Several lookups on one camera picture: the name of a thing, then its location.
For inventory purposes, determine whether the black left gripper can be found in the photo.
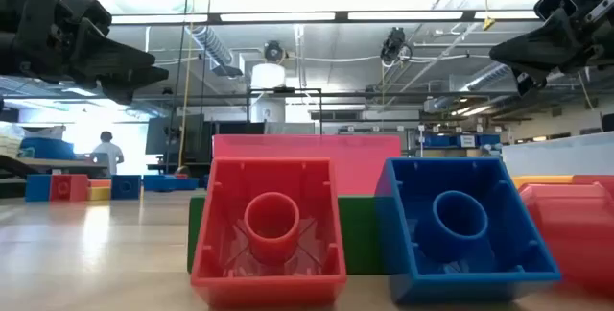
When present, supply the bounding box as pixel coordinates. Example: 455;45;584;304
0;0;171;107

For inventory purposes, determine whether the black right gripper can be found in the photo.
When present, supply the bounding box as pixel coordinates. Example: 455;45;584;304
488;0;614;98

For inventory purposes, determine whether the large yellow block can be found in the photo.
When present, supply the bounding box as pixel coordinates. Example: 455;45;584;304
511;174;576;191

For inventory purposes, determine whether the large red block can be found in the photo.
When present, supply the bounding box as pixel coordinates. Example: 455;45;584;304
518;182;614;298
571;174;614;198

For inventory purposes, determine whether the long green block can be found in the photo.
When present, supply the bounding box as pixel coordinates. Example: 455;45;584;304
186;194;388;276

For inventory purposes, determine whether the black cabinet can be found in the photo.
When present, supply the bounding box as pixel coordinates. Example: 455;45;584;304
145;113;266;179

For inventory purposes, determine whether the person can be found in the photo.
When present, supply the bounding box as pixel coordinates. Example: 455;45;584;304
90;131;125;177

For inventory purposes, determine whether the clear frosted plastic bin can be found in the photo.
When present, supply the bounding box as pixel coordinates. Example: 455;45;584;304
501;131;614;178

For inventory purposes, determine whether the blue covered object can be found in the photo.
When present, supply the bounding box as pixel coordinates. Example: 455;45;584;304
19;136;77;161

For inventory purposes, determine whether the grey workbench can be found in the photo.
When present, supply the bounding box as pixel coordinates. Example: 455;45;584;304
0;154;110;180

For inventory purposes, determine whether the shelf with blue bins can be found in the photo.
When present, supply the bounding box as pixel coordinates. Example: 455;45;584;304
414;125;504;159

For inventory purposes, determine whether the white bag pile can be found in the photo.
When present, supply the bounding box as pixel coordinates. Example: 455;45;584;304
0;123;67;158

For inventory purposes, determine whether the white cylindrical tank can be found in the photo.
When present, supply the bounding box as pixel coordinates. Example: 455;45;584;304
250;62;288;124

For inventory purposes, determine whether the red translucent plastic bin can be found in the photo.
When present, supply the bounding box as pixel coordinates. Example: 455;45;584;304
212;133;402;197

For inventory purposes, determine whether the large silver air duct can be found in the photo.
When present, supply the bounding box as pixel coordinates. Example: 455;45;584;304
424;60;517;113

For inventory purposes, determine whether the yellow hanging cord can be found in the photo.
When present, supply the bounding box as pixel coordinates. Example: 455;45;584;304
177;0;199;168

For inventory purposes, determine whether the silver spiral air duct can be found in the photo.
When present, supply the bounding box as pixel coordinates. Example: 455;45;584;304
187;25;245;78

